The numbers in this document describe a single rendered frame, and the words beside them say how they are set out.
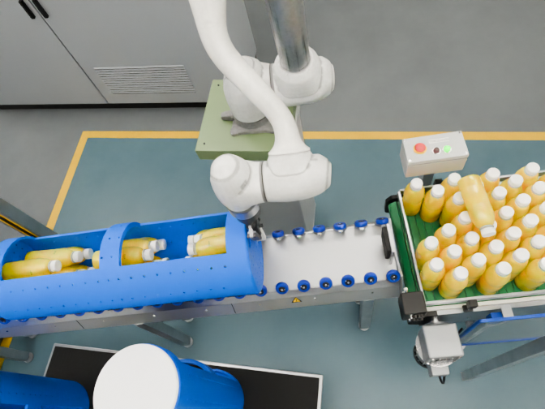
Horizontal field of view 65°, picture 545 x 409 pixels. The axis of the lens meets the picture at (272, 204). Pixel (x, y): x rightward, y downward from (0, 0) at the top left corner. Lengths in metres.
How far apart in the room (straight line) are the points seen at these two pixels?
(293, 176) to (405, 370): 1.60
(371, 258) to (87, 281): 0.94
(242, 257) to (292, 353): 1.22
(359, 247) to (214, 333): 1.23
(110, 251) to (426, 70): 2.53
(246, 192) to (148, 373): 0.73
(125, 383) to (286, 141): 0.92
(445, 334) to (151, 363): 0.96
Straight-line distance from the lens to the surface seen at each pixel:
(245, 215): 1.12
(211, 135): 1.72
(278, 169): 0.99
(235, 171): 0.97
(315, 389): 2.24
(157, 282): 1.37
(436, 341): 1.56
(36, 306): 1.60
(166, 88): 3.17
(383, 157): 2.83
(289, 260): 1.55
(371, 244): 1.56
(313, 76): 1.47
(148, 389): 1.48
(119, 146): 3.36
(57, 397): 2.38
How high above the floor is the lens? 2.38
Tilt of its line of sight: 62 degrees down
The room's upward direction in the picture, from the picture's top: 20 degrees counter-clockwise
